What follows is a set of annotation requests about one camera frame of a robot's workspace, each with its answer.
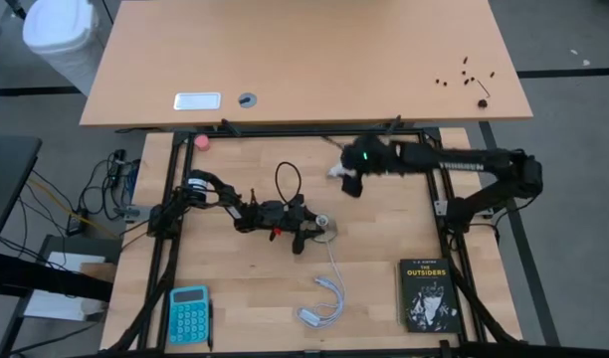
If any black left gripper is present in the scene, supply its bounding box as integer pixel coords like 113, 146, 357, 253
233, 193, 330, 256

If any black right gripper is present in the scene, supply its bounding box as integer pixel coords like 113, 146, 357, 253
340, 132, 404, 199

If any white lightbulb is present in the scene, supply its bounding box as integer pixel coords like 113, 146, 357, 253
326, 162, 359, 180

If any round lamp socket base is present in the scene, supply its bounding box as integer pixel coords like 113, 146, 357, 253
311, 212, 339, 244

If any black clamp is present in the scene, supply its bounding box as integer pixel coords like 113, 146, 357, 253
382, 113, 403, 135
218, 117, 242, 138

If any black paperback book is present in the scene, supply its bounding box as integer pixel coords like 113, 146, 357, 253
396, 257, 464, 335

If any beige wooden desk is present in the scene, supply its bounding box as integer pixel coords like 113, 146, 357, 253
78, 0, 533, 129

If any teal calculator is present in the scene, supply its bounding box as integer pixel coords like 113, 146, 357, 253
167, 284, 211, 346

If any small wooden board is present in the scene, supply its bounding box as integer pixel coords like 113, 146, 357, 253
79, 262, 117, 284

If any grey floor stand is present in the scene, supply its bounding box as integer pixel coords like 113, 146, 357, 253
0, 233, 124, 357

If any black power adapter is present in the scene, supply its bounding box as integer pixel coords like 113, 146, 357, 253
65, 208, 89, 238

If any white sheet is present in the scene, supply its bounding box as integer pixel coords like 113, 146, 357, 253
23, 251, 107, 323

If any black metal beam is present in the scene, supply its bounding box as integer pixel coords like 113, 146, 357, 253
0, 251, 114, 303

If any black side table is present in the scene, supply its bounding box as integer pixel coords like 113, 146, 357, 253
0, 134, 43, 255

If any white trash bin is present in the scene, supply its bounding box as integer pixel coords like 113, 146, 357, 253
21, 0, 107, 96

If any black rod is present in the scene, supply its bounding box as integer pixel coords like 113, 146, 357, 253
0, 0, 27, 22

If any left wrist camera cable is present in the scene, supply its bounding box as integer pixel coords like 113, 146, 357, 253
274, 160, 304, 205

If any white lamp power cord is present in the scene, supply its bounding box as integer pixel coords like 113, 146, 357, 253
295, 240, 347, 330

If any black aluminium frame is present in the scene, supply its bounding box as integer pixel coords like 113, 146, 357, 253
102, 126, 529, 358

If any white inline cord switch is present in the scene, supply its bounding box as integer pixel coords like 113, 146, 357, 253
296, 306, 321, 328

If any black floor cable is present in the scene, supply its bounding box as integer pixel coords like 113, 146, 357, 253
15, 147, 151, 260

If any yellow floor cable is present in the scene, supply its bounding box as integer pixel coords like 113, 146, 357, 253
26, 177, 119, 240

